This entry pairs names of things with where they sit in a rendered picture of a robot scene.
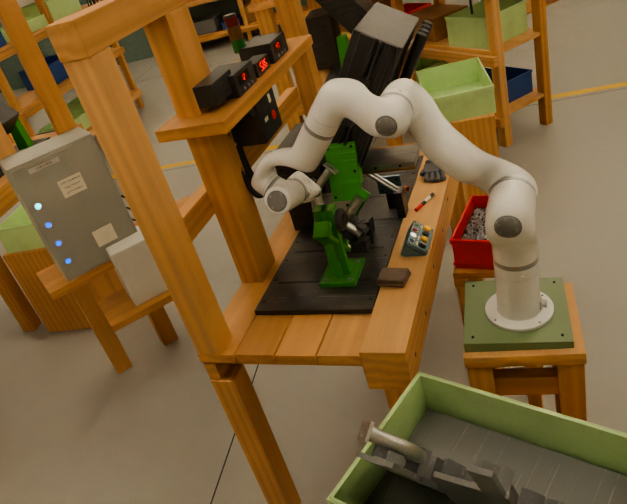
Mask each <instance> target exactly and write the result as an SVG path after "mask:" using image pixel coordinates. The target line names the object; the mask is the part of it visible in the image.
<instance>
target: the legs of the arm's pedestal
mask: <svg viewBox="0 0 627 504"><path fill-rule="evenodd" d="M467 370H468V376H469V382H470V387H472V388H476V389H479V390H482V391H486V392H489V393H492V394H496V395H499V396H503V397H504V395H546V394H555V403H556V413H560V414H563V415H567V416H570V417H573V418H577V419H580V420H583V421H587V408H586V385H585V364H573V365H553V367H549V368H517V369H500V367H482V368H467Z"/></svg>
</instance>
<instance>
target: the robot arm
mask: <svg viewBox="0 0 627 504"><path fill-rule="evenodd" d="M344 118H347V119H349V120H351V121H352V122H354V123H355V124H357V125H358V126H359V127H360V128H361V129H362V130H364V131H365V132H366V133H368V134H370V135H372V136H374V137H377V138H382V139H393V138H396V137H399V136H401V135H402V134H403V133H404V132H405V131H406V130H407V129H409V130H410V132H411V133H412V135H413V137H414V138H415V140H416V142H417V144H418V145H419V147H420V149H421V151H422V152H423V154H424V155H425V156H426V157H427V158H428V159H429V160H430V161H431V162H432V163H433V164H435V165H436V166H437V167H438V168H440V169H441V170H442V171H443V172H445V173H446V174H448V175H449V176H450V177H452V178H454V179H455V180H457V181H459V182H462V183H466V184H471V185H474V186H476V187H478V188H480V189H481V190H483V191H484V192H485V193H486V194H487V195H488V197H489V199H488V203H487V207H486V214H485V229H486V234H487V237H488V240H489V241H490V243H491V245H492V254H493V264H494V276H495V287H496V294H494V295H493V296H491V297H490V298H489V300H488V301H487V303H486V306H485V313H486V316H487V318H488V320H489V321H490V322H491V323H492V324H493V325H495V326H496V327H498V328H501V329H503V330H507V331H512V332H526V331H532V330H535V329H538V328H541V327H542V326H544V325H546V324H547V323H548V322H549V321H550V320H551V319H552V317H553V314H554V305H553V302H552V300H551V299H550V298H549V297H548V296H547V295H546V294H544V293H542V292H540V273H539V249H538V240H537V238H536V229H535V213H536V203H537V193H538V191H537V185H536V182H535V180H534V178H533V177H532V176H531V175H530V174H529V173H528V172H527V171H525V170H524V169H522V168H521V167H519V166H517V165H515V164H513V163H511V162H509V161H506V160H504V159H501V158H498V157H496V156H493V155H491V154H488V153H486V152H484V151H483V150H481V149H479V148H478V147H477V146H475V145H474V144H473V143H471V142H470V141H469V140H468V139H467V138H465V137H464V136H463V135H462V134H461V133H459V132H458V131H457V130H456V129H455V128H454V127H453V126H452V125H451V124H450V123H449V122H448V121H447V119H446V118H445V117H444V116H443V114H442V113H441V111H440V110H439V108H438V106H437V105H436V103H435V102H434V100H433V98H432V97H431V96H430V94H429V93H428V92H427V91H426V90H425V89H424V88H423V87H422V86H421V85H419V84H418V83H417V82H415V81H413V80H411V79H408V78H400V79H397V80H395V81H393V82H391V83H390V84H389V85H388V86H387V87H386V88H385V89H384V91H383V93H382V94H381V95H380V97H379V96H376V95H374V94H372V93H371V92H370V91H369V90H368V89H367V88H366V86H365V85H364V84H362V83H361V82H359V81H357V80H354V79H350V78H335V79H332V80H329V81H328V82H326V83H325V84H324V85H323V86H322V87H321V89H320V90H319V92H318V94H317V96H316V98H315V100H314V102H313V104H312V106H311V108H310V110H309V113H308V115H307V117H306V119H305V121H304V123H303V125H302V128H301V130H300V132H299V134H298V136H297V139H296V141H295V143H294V145H293V147H287V148H281V149H277V150H274V151H272V152H270V153H269V154H267V155H266V156H265V157H263V158H262V160H261V161H260V162H259V164H258V166H257V168H256V170H255V172H254V174H253V177H252V180H251V185H252V187H253V188H254V189H255V190H256V191H257V192H258V193H260V194H261V195H262V196H264V202H265V205H266V207H267V209H268V210H269V211H270V212H272V213H273V214H277V215H281V214H284V213H286V212H288V211H290V210H291V209H293V208H295V207H296V206H298V205H300V204H301V203H308V202H311V201H313V200H314V197H319V196H320V191H321V188H320V187H319V186H318V185H317V184H316V181H317V179H315V178H314V177H313V178H311V179H310V178H309V177H308V176H306V175H305V174H304V173H302V172H312V171H314V170H315V169H316V168H317V167H318V165H319V163H320V162H321V160H322V158H323V156H324V154H325V152H326V151H327V149H328V147H329V145H330V143H331V141H332V140H333V138H334V136H335V134H336V132H337V130H338V128H339V126H340V124H341V123H342V121H343V119H344ZM276 166H287V167H290V168H293V169H296V170H299V171H296V172H295V173H293V174H292V175H291V176H290V177H289V178H288V179H287V180H285V179H283V178H281V177H280V176H278V175H277V174H276V173H275V172H274V169H275V167H276ZM301 171H302V172H301Z"/></svg>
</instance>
